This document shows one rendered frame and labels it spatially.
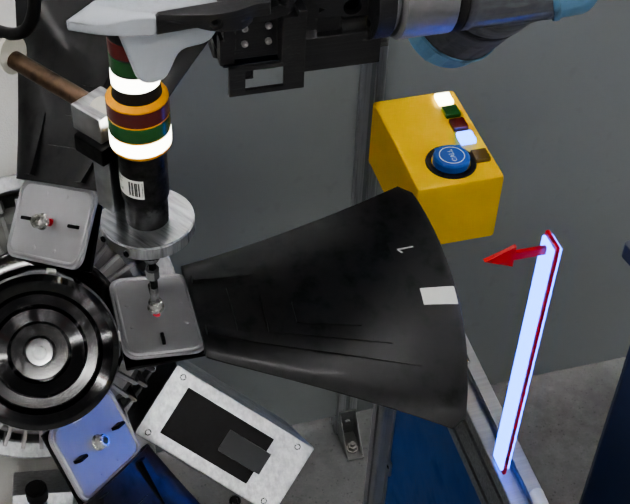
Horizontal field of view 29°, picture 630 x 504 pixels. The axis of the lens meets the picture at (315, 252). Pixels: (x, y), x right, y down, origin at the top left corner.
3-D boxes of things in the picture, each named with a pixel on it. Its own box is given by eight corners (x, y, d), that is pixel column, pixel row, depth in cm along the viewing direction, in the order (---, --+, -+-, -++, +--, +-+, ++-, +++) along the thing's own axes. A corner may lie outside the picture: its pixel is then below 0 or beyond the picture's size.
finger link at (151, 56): (88, 111, 76) (224, 77, 79) (79, 32, 72) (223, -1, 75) (73, 83, 78) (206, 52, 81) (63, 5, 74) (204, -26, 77)
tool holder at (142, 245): (63, 219, 91) (47, 116, 85) (130, 174, 95) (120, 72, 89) (148, 275, 87) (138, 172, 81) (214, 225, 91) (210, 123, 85)
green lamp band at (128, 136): (94, 126, 84) (93, 112, 83) (139, 98, 86) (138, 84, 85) (139, 153, 82) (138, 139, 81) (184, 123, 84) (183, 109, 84)
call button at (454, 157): (426, 157, 132) (428, 145, 131) (461, 152, 133) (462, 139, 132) (439, 180, 129) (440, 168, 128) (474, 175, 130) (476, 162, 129)
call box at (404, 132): (366, 170, 145) (371, 99, 138) (444, 157, 147) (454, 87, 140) (409, 260, 134) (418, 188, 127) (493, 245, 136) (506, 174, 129)
